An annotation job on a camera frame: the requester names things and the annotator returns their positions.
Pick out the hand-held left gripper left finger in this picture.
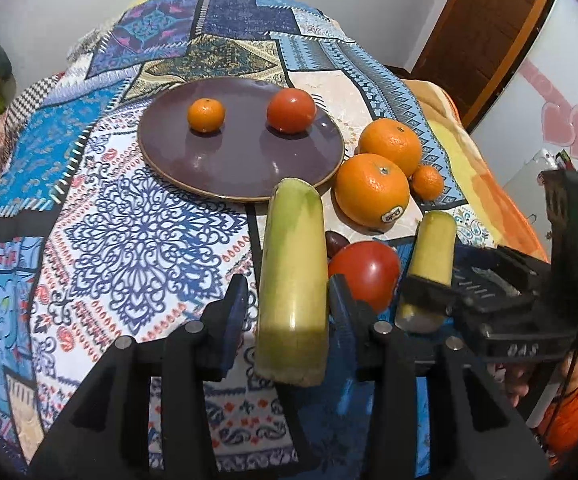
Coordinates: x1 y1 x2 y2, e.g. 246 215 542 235
29 274 250 480

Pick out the white fridge with heart stickers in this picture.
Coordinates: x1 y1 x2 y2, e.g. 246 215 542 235
469 0 578 221

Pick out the brown wooden door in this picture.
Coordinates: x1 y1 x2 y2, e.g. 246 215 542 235
411 0 562 128

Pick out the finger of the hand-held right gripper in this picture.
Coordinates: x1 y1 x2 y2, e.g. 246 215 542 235
453 252 504 281
400 274 466 318

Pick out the white plastic container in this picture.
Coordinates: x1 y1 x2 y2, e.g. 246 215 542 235
501 149 564 241

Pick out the patchwork printed blanket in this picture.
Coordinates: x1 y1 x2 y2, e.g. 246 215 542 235
0 0 500 480

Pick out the orange fleece blanket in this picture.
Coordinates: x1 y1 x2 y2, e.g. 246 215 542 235
401 79 552 261

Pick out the purple round plate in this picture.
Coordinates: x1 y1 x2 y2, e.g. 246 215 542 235
137 77 346 203

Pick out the black white houndstooth cloth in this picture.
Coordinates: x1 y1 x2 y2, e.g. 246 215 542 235
5 74 66 113

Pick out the person's right hand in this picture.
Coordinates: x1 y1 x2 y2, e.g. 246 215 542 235
505 362 537 408

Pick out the yellow-green banana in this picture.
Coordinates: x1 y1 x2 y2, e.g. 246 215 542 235
395 210 458 335
254 178 331 387

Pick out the small mandarin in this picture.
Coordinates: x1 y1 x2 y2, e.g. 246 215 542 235
187 97 226 134
410 164 445 201

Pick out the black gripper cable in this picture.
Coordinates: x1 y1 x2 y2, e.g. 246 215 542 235
543 350 578 461

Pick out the red tomato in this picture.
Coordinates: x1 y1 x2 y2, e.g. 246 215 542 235
266 88 318 135
328 240 402 315

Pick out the large orange with sticker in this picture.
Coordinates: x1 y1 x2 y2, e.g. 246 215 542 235
332 153 412 229

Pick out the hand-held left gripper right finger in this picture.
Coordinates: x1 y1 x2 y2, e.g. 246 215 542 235
326 274 552 480

